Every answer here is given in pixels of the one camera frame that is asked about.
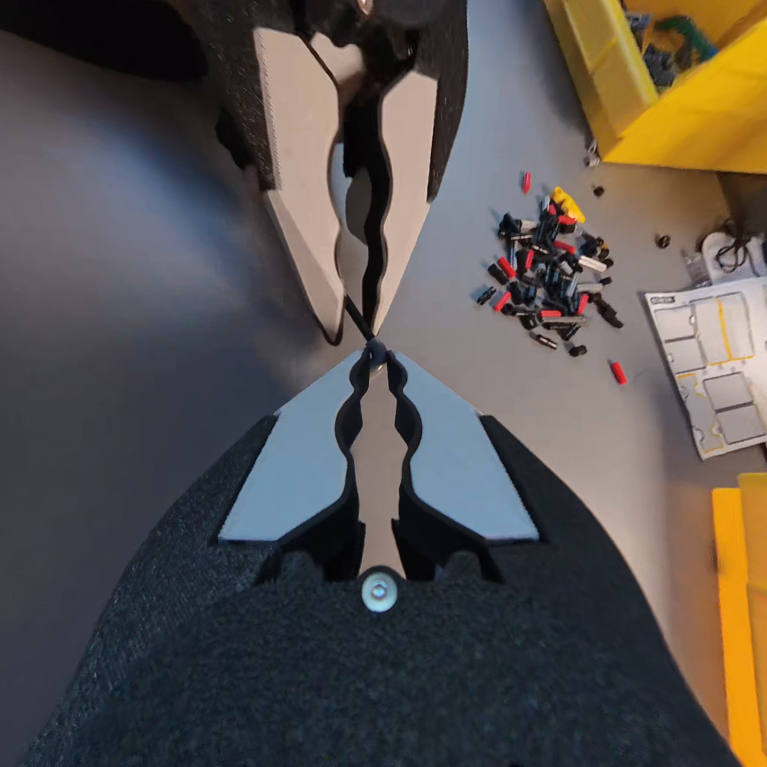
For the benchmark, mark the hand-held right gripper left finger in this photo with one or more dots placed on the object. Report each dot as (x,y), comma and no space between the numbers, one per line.
(287,479)

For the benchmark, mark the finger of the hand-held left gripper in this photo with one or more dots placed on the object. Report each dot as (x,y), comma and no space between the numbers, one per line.
(410,168)
(299,150)

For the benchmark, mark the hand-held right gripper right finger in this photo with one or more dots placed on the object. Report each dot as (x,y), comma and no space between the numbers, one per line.
(467,479)

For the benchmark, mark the grey bent rod red caps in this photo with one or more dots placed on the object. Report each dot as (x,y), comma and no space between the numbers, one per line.
(376,355)

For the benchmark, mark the grey desk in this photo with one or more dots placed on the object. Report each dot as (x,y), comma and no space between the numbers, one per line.
(150,299)

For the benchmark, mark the black chair armrest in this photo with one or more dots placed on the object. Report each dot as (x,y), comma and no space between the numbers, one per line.
(102,36)

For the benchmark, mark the yellow curved brick piece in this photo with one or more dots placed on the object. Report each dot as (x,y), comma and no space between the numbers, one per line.
(575,211)
(560,196)

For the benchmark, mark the pile of black red pins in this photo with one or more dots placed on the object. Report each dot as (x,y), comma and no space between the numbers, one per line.
(545,275)

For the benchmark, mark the small grey pin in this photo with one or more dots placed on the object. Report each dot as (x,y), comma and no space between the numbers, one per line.
(592,157)

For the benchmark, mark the small red pin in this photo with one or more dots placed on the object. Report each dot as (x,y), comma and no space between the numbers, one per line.
(617,371)

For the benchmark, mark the white sticker sheet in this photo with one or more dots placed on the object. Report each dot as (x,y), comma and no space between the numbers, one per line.
(677,335)

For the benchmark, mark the heap of dark grey bricks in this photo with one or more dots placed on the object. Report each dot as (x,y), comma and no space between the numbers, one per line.
(665,60)

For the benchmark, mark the yellow storage bin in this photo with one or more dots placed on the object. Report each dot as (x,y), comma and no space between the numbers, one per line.
(743,599)
(689,132)

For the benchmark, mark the green brick piece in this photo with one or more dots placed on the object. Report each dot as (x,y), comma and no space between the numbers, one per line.
(689,33)

